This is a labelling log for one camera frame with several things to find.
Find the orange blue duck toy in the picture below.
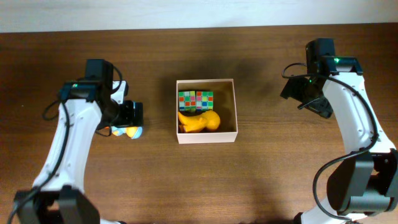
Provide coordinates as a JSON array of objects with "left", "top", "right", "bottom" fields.
[{"left": 108, "top": 126, "right": 143, "bottom": 139}]

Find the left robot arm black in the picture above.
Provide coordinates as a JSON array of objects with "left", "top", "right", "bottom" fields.
[{"left": 7, "top": 59, "right": 144, "bottom": 224}]

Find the yellow rubber duck toy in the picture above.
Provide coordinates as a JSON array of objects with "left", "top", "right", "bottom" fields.
[{"left": 177, "top": 110, "right": 221, "bottom": 133}]

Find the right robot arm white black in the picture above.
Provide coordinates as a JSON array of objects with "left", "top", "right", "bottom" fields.
[{"left": 280, "top": 38, "right": 397, "bottom": 224}]

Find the white cardboard box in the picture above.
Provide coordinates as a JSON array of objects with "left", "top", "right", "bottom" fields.
[{"left": 176, "top": 79, "right": 238, "bottom": 144}]

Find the Rubik's cube one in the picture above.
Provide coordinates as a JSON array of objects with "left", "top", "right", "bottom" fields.
[
  {"left": 178, "top": 91, "right": 197, "bottom": 113},
  {"left": 196, "top": 91, "right": 214, "bottom": 111}
]

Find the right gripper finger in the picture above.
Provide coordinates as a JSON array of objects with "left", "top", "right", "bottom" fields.
[
  {"left": 306, "top": 96, "right": 333, "bottom": 119},
  {"left": 280, "top": 79, "right": 299, "bottom": 100}
]

